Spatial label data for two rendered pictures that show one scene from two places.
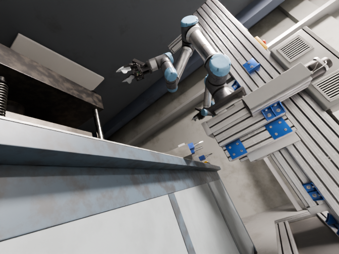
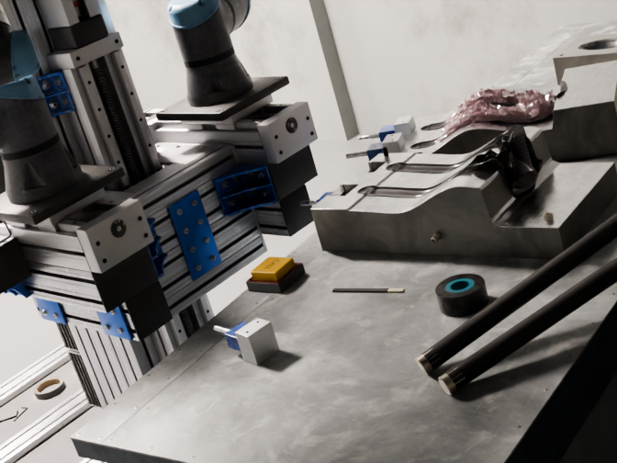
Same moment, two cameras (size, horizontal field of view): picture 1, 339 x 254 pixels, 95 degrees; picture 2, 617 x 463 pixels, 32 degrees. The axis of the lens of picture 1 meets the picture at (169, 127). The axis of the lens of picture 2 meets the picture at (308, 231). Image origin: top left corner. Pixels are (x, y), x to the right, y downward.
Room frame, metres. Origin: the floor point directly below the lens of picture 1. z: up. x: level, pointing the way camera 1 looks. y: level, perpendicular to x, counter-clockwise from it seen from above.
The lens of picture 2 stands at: (3.00, 0.66, 1.60)
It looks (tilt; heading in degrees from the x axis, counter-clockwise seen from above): 22 degrees down; 204
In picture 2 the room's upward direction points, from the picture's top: 17 degrees counter-clockwise
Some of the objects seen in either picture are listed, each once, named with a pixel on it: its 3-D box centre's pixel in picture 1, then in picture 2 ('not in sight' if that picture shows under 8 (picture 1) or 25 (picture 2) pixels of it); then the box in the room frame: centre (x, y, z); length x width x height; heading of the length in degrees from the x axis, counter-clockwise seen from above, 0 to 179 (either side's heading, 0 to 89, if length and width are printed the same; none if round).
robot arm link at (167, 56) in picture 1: (164, 60); not in sight; (0.75, -0.14, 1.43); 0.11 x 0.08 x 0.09; 92
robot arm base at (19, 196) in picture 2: not in sight; (37, 164); (1.34, -0.60, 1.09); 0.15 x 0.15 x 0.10
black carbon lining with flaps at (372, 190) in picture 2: not in sight; (448, 163); (1.21, 0.17, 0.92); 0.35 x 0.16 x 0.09; 73
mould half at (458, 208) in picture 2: not in sight; (458, 189); (1.22, 0.18, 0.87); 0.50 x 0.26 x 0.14; 73
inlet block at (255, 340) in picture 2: not in sight; (239, 335); (1.62, -0.13, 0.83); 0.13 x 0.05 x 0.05; 61
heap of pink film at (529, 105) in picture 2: not in sight; (494, 106); (0.86, 0.20, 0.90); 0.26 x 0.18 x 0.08; 90
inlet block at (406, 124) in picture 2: (191, 146); (386, 134); (0.81, -0.07, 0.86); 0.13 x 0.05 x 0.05; 90
